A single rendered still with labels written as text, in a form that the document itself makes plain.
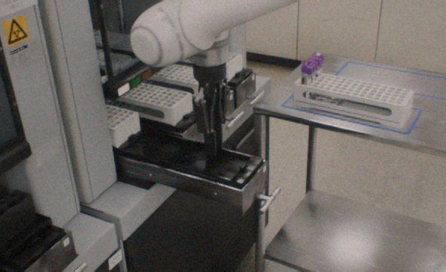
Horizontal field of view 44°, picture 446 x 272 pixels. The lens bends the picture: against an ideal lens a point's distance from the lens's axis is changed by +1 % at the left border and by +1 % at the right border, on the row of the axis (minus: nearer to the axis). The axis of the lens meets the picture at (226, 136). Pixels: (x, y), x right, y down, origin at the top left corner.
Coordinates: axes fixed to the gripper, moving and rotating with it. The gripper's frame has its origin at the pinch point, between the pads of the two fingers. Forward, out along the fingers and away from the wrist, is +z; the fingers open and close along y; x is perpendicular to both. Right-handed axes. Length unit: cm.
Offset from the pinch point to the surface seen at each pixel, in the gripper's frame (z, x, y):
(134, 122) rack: -0.7, -21.7, 1.8
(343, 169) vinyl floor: 85, 0, -124
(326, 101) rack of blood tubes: 1.1, 17.5, -31.9
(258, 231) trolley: 46, 1, -23
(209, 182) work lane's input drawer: 3.9, 4.9, 11.3
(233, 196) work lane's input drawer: 6.0, 11.0, 11.3
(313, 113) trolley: 2.4, 15.8, -26.2
